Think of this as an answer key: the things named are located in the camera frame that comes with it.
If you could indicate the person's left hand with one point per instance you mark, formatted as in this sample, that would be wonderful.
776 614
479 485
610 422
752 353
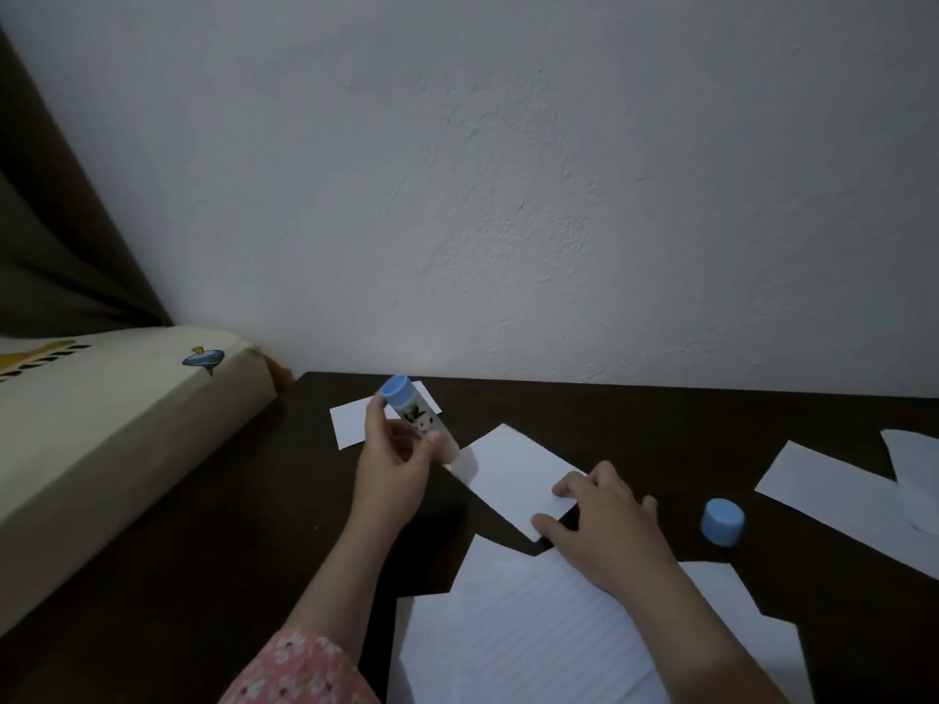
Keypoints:
389 483

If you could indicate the blue glue stick cap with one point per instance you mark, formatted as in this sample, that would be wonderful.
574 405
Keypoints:
722 522

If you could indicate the person's left forearm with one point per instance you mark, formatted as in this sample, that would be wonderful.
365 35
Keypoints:
330 608

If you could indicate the person's right forearm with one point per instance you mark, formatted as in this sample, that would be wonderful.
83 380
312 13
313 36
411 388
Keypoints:
704 652

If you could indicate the person's right hand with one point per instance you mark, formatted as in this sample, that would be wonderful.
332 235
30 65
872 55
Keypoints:
616 535

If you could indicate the dark brown curtain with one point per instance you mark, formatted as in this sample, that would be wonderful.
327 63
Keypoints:
51 263

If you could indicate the white paper sheets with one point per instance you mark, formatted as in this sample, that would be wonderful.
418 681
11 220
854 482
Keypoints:
348 425

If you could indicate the beige mattress with whale print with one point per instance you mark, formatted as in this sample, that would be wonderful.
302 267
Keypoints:
95 447

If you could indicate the white panda print glue stick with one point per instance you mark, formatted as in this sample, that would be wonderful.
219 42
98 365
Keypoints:
411 410

